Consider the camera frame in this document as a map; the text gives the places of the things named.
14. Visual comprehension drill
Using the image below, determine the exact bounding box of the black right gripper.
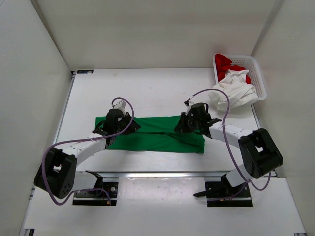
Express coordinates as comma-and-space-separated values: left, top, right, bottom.
175, 113, 201, 134

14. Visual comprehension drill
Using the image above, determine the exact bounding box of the green t-shirt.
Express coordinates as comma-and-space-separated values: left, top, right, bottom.
108, 116, 205, 154

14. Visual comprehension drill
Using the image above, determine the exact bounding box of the white t-shirt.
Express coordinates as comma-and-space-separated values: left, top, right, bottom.
208, 69, 258, 112

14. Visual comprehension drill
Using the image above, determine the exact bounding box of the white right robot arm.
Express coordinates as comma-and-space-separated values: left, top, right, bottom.
174, 103, 284, 197

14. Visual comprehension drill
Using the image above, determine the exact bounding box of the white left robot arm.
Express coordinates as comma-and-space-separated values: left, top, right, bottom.
34, 107, 141, 206

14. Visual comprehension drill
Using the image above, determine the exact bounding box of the red t-shirt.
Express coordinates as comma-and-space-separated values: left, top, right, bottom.
214, 54, 246, 84

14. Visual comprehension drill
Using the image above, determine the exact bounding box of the dark table label sticker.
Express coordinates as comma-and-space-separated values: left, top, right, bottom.
76, 70, 94, 74

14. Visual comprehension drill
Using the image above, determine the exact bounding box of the white plastic laundry basket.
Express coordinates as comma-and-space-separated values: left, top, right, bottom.
213, 55, 267, 103

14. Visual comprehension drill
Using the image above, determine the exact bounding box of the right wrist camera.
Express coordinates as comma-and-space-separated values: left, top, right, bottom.
184, 98, 195, 109

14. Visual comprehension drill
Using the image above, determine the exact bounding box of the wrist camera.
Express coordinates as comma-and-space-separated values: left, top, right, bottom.
112, 100, 126, 113
184, 98, 195, 109

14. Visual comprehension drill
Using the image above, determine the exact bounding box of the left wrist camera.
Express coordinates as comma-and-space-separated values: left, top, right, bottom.
112, 100, 126, 113

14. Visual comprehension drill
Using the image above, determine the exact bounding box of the aluminium rail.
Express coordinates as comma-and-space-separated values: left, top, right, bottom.
94, 171, 227, 178

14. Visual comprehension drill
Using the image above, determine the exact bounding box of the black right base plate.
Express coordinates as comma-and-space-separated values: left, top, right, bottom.
193, 181, 253, 208

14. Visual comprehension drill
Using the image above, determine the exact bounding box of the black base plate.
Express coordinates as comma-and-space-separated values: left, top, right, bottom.
72, 178, 119, 206
193, 181, 253, 208

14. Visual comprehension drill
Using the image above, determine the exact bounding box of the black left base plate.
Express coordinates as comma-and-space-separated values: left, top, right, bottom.
72, 178, 119, 206

